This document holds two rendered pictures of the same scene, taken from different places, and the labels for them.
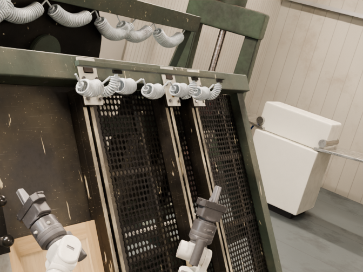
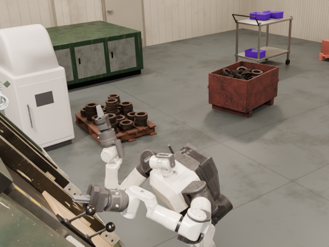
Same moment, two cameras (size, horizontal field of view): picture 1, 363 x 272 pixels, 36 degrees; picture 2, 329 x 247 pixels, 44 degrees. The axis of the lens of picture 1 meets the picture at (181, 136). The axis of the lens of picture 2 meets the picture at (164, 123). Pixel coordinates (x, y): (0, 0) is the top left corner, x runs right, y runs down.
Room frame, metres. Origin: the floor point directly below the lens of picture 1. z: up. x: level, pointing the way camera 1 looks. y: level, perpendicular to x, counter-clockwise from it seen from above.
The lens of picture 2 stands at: (0.77, 1.39, 2.37)
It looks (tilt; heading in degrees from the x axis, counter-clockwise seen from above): 23 degrees down; 298
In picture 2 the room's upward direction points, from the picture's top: 3 degrees counter-clockwise
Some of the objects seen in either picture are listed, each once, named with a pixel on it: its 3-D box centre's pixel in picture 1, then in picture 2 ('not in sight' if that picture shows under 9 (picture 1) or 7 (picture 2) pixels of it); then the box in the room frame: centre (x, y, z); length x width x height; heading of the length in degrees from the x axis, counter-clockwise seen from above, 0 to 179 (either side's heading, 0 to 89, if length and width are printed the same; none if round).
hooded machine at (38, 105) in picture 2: not in sight; (32, 87); (4.66, -2.30, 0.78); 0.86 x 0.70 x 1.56; 149
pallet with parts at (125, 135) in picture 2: not in sight; (112, 114); (3.97, -3.04, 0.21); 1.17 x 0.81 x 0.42; 151
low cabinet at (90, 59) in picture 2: not in sight; (74, 53); (6.29, -5.15, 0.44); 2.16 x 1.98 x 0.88; 60
